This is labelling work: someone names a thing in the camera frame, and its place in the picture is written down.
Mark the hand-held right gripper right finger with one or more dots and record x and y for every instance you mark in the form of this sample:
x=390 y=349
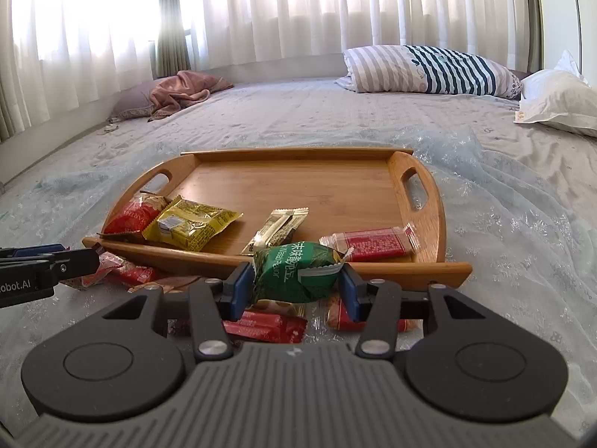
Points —
x=350 y=294

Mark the white pink snack packet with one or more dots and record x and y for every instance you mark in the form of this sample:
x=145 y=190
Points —
x=100 y=266

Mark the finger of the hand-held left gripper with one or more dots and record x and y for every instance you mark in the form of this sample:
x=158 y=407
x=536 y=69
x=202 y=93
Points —
x=37 y=249
x=74 y=261

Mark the white sheer curtain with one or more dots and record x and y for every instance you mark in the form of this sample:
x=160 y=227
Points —
x=70 y=18
x=350 y=9

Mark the white wardrobe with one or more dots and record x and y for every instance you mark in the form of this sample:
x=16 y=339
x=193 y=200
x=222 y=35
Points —
x=569 y=9

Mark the grey bed sheet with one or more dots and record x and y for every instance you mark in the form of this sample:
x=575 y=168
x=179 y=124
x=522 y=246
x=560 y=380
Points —
x=303 y=112

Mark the pink blanket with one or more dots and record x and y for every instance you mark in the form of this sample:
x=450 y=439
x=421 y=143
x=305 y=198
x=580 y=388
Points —
x=186 y=91

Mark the green snack packet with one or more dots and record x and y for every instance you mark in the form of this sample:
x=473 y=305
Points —
x=294 y=270

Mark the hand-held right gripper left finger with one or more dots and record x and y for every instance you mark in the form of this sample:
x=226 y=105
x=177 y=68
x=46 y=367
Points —
x=240 y=289

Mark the striped pillow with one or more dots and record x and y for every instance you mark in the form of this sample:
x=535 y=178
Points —
x=419 y=70

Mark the white pillow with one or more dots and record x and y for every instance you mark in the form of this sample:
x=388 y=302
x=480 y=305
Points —
x=559 y=98

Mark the small metal trinket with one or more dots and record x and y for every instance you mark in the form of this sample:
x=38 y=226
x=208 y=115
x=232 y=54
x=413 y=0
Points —
x=111 y=126

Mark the red sausage stick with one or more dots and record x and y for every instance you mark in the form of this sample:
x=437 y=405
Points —
x=340 y=319

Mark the large red snack packet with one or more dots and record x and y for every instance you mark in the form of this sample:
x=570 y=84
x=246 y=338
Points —
x=133 y=217

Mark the small cream candy packet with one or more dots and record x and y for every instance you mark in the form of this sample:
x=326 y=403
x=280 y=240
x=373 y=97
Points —
x=275 y=231

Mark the beige snack packet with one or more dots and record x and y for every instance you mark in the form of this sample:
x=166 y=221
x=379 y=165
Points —
x=280 y=308

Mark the dark red snack packet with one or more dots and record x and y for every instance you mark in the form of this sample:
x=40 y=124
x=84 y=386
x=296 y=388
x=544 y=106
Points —
x=137 y=274

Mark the grey-green curtain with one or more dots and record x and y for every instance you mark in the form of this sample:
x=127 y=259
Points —
x=170 y=32
x=535 y=18

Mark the red label biscuit packet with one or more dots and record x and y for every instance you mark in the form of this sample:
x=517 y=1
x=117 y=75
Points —
x=373 y=245

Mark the brown almond chocolate packet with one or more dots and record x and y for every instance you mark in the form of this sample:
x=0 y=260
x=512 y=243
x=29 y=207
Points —
x=172 y=282

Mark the yellow snack packet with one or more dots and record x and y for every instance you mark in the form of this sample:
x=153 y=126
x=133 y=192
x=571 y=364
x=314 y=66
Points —
x=196 y=224

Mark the purple pillow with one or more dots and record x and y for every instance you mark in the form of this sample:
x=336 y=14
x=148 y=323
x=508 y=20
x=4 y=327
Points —
x=133 y=102

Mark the wooden tray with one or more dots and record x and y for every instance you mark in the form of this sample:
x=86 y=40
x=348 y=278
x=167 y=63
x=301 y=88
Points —
x=289 y=191

